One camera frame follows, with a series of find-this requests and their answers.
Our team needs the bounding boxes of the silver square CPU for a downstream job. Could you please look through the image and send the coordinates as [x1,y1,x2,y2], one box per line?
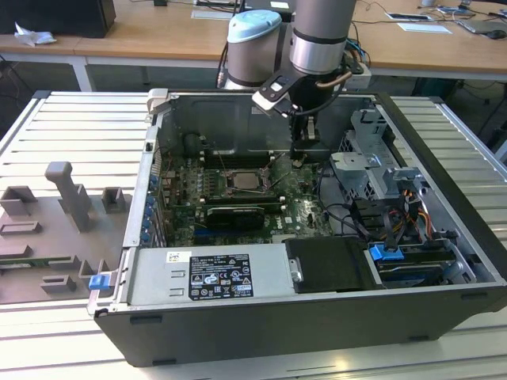
[231,172,259,191]

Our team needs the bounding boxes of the black RAM slot bank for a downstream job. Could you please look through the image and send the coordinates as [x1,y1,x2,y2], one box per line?
[200,149,278,167]
[201,193,287,211]

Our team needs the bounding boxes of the CPU socket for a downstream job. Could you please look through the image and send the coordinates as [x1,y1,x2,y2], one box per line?
[223,169,274,197]

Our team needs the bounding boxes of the silver drive cage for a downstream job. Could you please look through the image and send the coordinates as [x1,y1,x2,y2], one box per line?
[329,108,431,203]

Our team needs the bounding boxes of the green motherboard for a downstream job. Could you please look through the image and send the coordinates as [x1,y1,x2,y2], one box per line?
[160,152,337,245]

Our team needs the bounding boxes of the white paper sheet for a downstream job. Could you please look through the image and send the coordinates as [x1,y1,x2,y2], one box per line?
[397,22,452,35]

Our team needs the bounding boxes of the black round speaker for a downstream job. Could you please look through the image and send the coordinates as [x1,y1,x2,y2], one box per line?
[182,132,204,158]

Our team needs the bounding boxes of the black graphics card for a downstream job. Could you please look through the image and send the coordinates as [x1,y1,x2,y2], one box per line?
[205,204,265,231]

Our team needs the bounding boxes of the wooden desk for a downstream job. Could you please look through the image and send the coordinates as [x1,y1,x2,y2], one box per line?
[0,0,507,72]

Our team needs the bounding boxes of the blue disk carrier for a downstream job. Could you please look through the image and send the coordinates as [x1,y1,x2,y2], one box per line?
[367,243,404,261]

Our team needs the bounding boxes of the grey laptop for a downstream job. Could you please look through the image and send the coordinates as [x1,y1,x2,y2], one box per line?
[459,17,507,39]

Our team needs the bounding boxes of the black hard disk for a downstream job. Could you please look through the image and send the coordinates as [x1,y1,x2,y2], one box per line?
[374,249,455,288]

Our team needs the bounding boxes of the black open PC case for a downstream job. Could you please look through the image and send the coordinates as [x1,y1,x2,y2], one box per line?
[87,89,507,367]

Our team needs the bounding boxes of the silver power supply with label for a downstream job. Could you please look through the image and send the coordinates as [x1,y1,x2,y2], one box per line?
[128,243,298,306]

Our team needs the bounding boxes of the black box on desk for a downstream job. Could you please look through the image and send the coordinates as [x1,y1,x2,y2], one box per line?
[0,0,116,39]

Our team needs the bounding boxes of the crumpled white paper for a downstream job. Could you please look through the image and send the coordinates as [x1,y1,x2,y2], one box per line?
[13,21,56,48]

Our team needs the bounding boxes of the grey parts rack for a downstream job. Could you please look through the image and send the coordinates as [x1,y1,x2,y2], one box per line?
[0,161,134,306]

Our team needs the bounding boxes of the green RAM stick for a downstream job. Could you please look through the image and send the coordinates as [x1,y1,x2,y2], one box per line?
[0,256,74,267]

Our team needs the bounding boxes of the black camera cable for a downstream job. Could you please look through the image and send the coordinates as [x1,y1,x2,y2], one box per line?
[295,70,354,116]

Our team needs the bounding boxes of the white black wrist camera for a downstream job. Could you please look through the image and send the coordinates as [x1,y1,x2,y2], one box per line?
[252,74,302,118]

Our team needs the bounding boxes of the blue cable bundle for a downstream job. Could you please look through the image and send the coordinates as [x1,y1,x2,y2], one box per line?
[346,37,372,68]

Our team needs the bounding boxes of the black looped cable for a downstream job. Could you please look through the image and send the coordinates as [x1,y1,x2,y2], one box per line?
[316,161,373,242]

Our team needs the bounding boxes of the grey desk cable hatch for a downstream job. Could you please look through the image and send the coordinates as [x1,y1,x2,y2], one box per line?
[191,9,233,20]

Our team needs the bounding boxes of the black flat data cable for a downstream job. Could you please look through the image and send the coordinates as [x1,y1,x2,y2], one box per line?
[379,201,399,254]

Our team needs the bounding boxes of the grey case latch handle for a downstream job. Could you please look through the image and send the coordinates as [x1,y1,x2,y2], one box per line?
[146,87,172,116]

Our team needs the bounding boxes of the orange yellow wire bundle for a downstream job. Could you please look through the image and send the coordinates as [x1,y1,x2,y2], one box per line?
[402,189,432,238]

